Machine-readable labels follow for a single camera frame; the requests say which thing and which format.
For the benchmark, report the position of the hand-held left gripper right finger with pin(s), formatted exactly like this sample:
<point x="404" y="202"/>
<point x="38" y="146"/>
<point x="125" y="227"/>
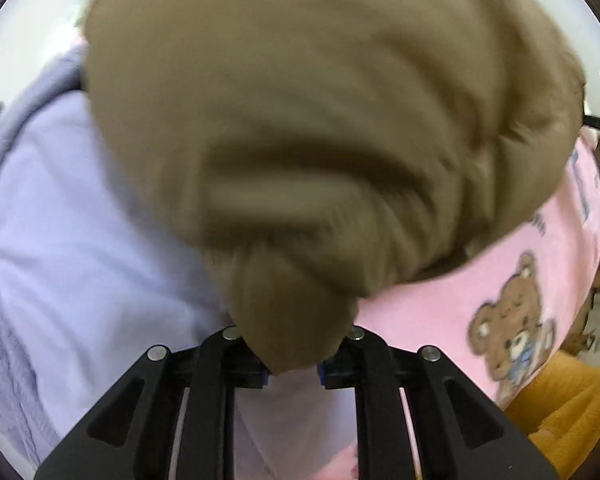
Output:
<point x="370" y="360"/>

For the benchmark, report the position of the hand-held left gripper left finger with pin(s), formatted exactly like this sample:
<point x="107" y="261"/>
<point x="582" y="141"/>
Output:
<point x="215" y="360"/>

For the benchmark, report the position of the brown puffer jacket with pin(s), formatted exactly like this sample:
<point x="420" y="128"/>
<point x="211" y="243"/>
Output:
<point x="305" y="135"/>

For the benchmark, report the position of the pink printed blanket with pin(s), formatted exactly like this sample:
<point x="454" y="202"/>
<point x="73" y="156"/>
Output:
<point x="455" y="280"/>

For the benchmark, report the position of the pale lilac garment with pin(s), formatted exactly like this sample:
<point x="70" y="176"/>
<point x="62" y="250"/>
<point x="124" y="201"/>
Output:
<point x="105" y="260"/>

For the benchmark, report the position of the yellow fleece clothing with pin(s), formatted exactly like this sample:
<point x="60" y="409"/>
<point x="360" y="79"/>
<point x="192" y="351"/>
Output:
<point x="570" y="410"/>

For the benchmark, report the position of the white heart print bedsheet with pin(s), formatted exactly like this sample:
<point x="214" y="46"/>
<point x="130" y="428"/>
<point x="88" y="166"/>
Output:
<point x="72" y="15"/>

